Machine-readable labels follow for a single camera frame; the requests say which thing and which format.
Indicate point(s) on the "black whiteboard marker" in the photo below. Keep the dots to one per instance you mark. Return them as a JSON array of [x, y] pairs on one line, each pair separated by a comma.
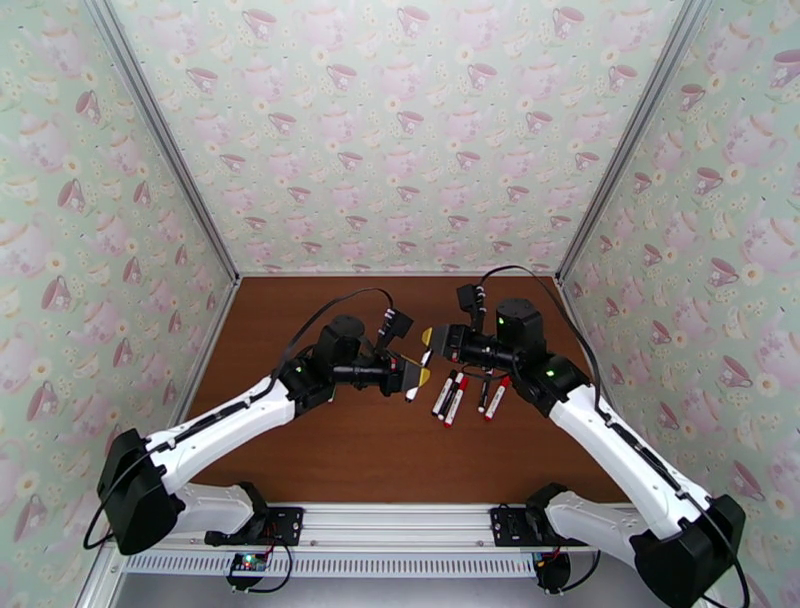
[[442, 399], [411, 394]]

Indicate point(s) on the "red whiteboard marker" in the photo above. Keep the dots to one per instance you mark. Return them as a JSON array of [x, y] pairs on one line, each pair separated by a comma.
[[495, 405], [453, 407]]

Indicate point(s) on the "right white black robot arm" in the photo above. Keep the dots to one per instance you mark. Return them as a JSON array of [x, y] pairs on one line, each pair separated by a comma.
[[625, 450]]

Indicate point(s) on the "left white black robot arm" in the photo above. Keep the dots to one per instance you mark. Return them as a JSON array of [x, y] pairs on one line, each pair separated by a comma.
[[231, 425]]

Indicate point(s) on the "circuit board with green light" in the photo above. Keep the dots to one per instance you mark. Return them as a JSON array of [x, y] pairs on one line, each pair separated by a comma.
[[247, 564]]

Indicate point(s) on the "round black controller housing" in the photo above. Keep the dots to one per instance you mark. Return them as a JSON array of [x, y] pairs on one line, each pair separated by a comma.
[[553, 572]]

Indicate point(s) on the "aluminium table edge rail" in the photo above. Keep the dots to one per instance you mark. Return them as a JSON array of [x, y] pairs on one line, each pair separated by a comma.
[[400, 274]]

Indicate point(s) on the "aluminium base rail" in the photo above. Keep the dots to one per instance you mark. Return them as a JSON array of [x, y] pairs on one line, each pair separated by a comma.
[[400, 525]]

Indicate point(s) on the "aluminium corner post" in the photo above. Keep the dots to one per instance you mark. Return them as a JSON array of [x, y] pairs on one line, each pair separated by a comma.
[[637, 125], [160, 125]]

